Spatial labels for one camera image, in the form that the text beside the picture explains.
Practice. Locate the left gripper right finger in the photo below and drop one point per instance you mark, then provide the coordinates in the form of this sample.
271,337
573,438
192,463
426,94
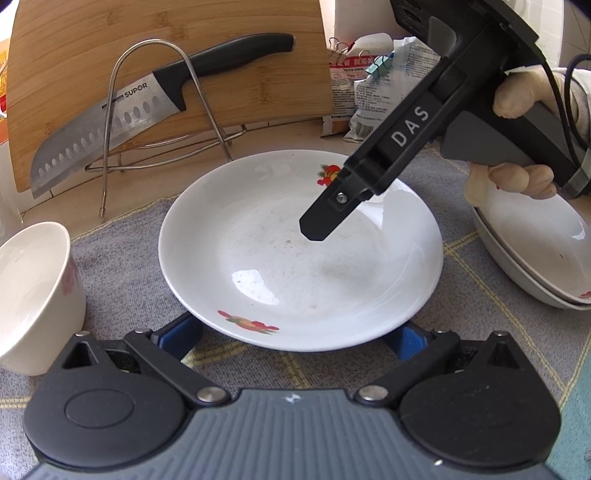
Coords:
422,354

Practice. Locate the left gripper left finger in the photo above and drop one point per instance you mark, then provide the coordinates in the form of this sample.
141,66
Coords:
160,352

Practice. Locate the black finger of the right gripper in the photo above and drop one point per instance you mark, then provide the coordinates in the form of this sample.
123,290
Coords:
333,207

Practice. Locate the white floral plate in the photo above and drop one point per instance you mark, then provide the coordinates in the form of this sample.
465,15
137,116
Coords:
231,251

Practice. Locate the white floral bowl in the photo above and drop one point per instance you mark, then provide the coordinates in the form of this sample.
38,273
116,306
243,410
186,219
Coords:
42,298

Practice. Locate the stacked white plates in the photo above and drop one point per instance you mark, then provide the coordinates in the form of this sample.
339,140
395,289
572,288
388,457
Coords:
542,245

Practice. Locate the gloved right hand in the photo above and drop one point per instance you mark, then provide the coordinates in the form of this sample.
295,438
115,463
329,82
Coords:
515,97

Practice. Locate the white food packet with clip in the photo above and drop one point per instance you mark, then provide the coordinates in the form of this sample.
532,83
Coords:
389,80

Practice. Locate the red white food packet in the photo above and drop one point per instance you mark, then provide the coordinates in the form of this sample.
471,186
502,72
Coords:
345,70

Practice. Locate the bamboo cutting board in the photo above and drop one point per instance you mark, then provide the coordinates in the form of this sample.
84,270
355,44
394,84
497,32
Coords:
63,55

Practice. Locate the black handled santoku knife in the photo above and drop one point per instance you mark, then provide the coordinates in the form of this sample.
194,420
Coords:
141,105

